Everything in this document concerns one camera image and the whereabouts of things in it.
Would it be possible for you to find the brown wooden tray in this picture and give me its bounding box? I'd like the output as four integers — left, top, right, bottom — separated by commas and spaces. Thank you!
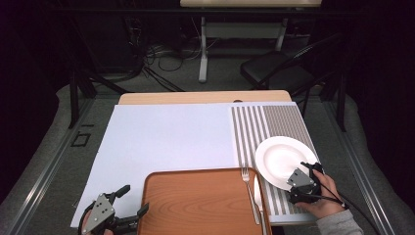
138, 166, 274, 235

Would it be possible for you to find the hand-held gripper cable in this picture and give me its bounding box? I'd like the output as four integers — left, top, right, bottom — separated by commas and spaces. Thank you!
76, 209, 96, 235
290, 182, 383, 235

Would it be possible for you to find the black metal stand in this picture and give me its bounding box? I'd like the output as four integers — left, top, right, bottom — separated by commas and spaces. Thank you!
66, 63, 131, 130

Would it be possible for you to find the white-legged desk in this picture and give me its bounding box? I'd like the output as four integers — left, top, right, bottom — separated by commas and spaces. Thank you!
179, 0, 323, 83

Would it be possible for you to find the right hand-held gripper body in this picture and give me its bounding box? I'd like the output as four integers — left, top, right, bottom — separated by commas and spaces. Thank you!
286, 167, 323, 205

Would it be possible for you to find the black folding chair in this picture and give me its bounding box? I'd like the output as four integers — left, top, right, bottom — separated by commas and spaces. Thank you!
240, 32, 345, 96

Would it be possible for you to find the metal floor rail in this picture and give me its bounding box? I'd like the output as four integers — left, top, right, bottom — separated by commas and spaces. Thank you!
5, 97, 96, 235
322, 99, 396, 235

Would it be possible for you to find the white round plate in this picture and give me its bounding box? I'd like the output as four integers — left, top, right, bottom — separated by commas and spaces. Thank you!
254, 135, 319, 192

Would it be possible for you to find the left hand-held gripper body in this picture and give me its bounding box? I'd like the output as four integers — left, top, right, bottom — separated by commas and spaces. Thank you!
80, 192, 140, 235

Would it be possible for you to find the silver fork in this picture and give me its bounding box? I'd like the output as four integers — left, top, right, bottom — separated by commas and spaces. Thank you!
240, 166, 262, 226

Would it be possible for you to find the light wooden table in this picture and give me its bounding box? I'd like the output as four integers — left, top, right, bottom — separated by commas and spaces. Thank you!
117, 89, 293, 106

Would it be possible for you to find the person's right hand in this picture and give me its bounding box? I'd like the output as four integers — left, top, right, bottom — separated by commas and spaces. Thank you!
296, 170, 347, 219

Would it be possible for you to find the bundle of floor cables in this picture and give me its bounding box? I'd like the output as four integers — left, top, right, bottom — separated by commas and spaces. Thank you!
125, 16, 219, 93

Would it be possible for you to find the person's left hand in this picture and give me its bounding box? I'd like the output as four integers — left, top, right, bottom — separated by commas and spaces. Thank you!
79, 211, 114, 235

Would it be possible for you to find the left hand-held gripper cable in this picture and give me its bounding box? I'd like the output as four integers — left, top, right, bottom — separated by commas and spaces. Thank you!
76, 209, 96, 235

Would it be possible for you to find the grey striped placemat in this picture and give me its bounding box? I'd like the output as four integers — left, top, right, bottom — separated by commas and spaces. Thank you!
230, 104, 329, 216

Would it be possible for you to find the right hand-held gripper cable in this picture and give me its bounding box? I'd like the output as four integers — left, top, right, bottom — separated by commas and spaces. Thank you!
290, 182, 383, 235

